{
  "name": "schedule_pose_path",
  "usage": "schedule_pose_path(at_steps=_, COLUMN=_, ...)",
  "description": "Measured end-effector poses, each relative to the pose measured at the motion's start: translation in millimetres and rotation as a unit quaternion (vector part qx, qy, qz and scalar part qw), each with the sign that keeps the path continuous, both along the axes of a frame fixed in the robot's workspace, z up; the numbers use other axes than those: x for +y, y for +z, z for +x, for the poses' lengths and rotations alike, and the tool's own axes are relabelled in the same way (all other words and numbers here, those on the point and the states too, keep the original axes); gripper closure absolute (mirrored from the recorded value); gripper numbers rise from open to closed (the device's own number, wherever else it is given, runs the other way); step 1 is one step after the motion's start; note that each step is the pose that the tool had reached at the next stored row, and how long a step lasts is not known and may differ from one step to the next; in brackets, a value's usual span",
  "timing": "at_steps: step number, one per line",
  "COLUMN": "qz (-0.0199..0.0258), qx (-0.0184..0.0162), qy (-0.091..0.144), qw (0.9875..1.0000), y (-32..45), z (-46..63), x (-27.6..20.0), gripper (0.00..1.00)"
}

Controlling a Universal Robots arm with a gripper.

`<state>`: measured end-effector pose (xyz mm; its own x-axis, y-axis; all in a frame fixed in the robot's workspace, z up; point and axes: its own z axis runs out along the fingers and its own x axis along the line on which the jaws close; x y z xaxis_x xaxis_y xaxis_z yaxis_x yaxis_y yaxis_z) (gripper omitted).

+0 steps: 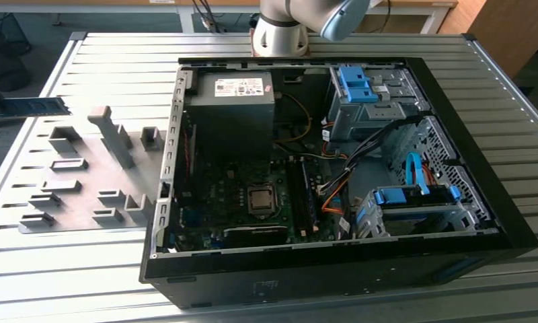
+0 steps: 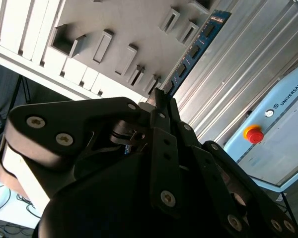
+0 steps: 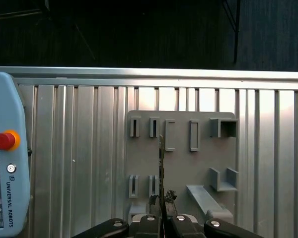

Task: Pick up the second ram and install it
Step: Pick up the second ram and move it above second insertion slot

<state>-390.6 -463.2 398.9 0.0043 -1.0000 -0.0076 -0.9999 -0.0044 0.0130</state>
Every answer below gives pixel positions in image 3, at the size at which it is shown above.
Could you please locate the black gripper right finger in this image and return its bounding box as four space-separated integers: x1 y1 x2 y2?
164 189 264 238

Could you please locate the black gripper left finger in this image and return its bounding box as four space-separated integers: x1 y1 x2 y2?
72 194 163 238

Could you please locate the green RAM stick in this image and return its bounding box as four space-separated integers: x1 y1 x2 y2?
158 134 165 199

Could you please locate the grey plastic parts rack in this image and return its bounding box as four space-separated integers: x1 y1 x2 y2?
126 110 239 225

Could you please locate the pale blue teach pendant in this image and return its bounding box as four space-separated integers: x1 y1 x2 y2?
0 71 32 236

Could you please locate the black metal furniture leg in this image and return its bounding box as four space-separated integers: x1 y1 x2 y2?
222 0 241 64

